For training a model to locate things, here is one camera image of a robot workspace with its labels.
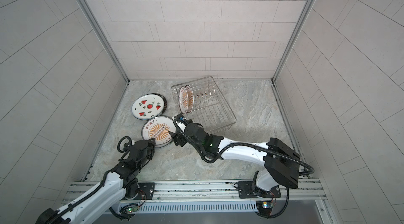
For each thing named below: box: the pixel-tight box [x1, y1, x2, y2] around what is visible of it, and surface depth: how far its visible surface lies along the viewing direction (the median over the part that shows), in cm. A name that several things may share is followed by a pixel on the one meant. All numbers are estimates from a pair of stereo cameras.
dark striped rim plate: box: [142, 93, 168, 121], surface depth 101 cm
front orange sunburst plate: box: [178, 85, 189, 115], surface depth 98 cm
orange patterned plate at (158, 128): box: [140, 116, 175, 148], surface depth 90 cm
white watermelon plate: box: [131, 93, 165, 120], surface depth 101 cm
